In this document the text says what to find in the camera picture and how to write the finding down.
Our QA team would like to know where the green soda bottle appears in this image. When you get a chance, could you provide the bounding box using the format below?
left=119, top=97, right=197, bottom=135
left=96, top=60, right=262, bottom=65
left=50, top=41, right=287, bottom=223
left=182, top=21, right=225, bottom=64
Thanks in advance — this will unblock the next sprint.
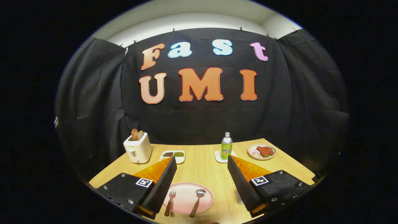
left=221, top=132, right=233, bottom=160

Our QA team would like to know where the white food plate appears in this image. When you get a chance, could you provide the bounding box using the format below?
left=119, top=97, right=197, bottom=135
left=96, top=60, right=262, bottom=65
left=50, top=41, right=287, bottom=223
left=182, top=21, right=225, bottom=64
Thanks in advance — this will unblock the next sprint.
left=248, top=143, right=277, bottom=161

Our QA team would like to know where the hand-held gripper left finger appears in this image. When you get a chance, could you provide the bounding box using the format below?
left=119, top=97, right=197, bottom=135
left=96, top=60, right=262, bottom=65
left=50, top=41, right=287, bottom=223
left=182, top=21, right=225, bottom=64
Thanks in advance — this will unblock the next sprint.
left=96, top=156, right=178, bottom=220

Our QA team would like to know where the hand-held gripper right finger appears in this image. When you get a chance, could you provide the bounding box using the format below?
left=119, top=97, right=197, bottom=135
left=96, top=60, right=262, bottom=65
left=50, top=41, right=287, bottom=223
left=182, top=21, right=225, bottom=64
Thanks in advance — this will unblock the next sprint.
left=227, top=155, right=310, bottom=218

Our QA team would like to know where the white square coaster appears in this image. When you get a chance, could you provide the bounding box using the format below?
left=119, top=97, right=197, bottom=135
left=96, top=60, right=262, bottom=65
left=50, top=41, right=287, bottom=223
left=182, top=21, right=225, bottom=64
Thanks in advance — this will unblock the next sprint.
left=214, top=151, right=238, bottom=163

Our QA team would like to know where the pink round plate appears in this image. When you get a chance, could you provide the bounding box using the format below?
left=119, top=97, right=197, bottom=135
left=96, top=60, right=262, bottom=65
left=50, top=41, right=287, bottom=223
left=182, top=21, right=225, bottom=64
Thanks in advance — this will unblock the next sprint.
left=162, top=182, right=215, bottom=215

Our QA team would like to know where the spoon with wooden handle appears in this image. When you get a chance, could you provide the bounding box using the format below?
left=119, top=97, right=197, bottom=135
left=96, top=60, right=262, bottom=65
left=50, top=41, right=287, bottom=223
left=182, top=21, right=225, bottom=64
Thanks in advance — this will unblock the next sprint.
left=189, top=189, right=207, bottom=218

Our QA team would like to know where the white toaster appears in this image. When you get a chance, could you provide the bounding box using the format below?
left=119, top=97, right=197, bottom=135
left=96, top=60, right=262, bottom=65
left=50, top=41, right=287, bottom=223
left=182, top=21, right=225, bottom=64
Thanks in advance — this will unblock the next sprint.
left=123, top=132, right=153, bottom=164

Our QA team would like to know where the white divided dish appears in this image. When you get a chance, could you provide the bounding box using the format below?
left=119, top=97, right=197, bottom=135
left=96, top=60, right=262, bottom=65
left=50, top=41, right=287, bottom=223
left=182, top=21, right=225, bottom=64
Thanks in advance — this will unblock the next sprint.
left=160, top=151, right=186, bottom=164

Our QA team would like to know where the black backdrop cloth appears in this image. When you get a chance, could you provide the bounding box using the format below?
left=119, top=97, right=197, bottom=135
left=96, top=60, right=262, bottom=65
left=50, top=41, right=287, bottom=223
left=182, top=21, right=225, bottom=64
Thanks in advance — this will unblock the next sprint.
left=55, top=27, right=350, bottom=184

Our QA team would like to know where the fork with wooden handle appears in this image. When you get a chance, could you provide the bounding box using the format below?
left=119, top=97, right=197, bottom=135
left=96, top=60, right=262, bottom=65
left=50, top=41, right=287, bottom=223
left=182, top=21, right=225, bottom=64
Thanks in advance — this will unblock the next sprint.
left=164, top=189, right=176, bottom=217

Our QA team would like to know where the red meat slab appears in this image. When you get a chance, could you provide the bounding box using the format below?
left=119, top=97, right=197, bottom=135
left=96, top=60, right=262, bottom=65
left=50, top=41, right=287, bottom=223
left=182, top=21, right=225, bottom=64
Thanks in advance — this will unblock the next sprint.
left=257, top=146, right=275, bottom=157

